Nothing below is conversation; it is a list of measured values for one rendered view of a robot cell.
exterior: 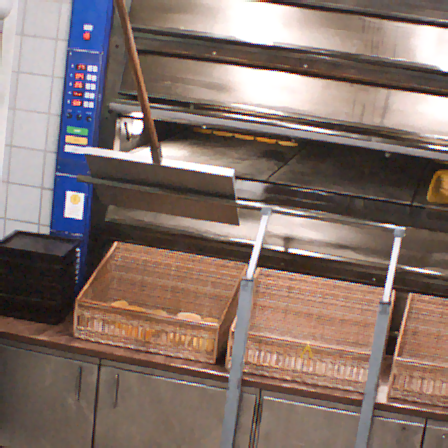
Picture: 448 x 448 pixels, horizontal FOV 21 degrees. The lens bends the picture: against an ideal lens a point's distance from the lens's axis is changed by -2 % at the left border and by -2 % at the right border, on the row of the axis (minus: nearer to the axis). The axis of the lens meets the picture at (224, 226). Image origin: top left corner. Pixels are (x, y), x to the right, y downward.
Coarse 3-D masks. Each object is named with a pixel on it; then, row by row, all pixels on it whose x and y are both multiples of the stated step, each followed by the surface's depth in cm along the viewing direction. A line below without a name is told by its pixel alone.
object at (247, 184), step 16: (256, 192) 474; (272, 192) 472; (288, 192) 471; (304, 192) 469; (320, 192) 468; (336, 192) 472; (368, 208) 465; (384, 208) 464; (400, 208) 463; (416, 208) 461; (432, 208) 464
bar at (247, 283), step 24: (144, 192) 445; (168, 192) 442; (192, 192) 441; (264, 216) 435; (312, 216) 432; (336, 216) 431; (240, 288) 419; (240, 312) 421; (384, 312) 410; (240, 336) 423; (384, 336) 412; (240, 360) 424; (240, 384) 429; (360, 432) 420
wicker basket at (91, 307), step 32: (128, 256) 487; (160, 256) 485; (192, 256) 483; (96, 288) 470; (128, 288) 487; (192, 288) 482; (224, 288) 480; (96, 320) 471; (128, 320) 444; (160, 320) 442; (192, 320) 439; (224, 320) 445; (160, 352) 444; (192, 352) 442
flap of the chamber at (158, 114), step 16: (128, 112) 466; (160, 112) 461; (176, 112) 460; (224, 128) 471; (240, 128) 457; (256, 128) 454; (272, 128) 453; (336, 144) 456; (352, 144) 447; (368, 144) 446; (384, 144) 445; (432, 160) 452
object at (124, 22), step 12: (120, 0) 352; (120, 12) 357; (120, 24) 363; (132, 36) 369; (132, 48) 373; (132, 60) 378; (132, 72) 384; (144, 84) 392; (144, 96) 396; (144, 108) 401; (144, 120) 408; (156, 144) 421
